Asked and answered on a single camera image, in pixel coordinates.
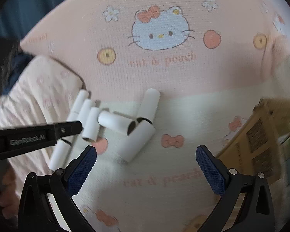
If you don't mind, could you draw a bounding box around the dark blue cloth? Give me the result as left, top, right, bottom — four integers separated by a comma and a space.
0, 0, 105, 96

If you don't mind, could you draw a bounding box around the brown cardboard box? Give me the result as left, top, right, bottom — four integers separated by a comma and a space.
217, 97, 290, 194

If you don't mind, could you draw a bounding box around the pink cat printed mat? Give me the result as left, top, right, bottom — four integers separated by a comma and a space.
19, 0, 290, 232

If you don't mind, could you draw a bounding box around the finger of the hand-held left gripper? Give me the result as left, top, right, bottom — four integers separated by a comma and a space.
54, 120, 84, 146

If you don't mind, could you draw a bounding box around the pink cartoon-print blanket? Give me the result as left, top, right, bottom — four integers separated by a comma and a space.
0, 55, 85, 199

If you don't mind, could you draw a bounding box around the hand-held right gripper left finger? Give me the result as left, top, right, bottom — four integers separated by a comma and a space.
18, 145, 97, 232

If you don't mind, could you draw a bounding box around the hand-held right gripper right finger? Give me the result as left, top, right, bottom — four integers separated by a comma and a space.
195, 145, 276, 232

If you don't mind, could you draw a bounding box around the pile of white tubes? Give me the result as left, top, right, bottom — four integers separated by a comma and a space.
48, 88, 161, 172

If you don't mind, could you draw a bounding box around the person's left hand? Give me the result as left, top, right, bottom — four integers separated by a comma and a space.
0, 168, 18, 220

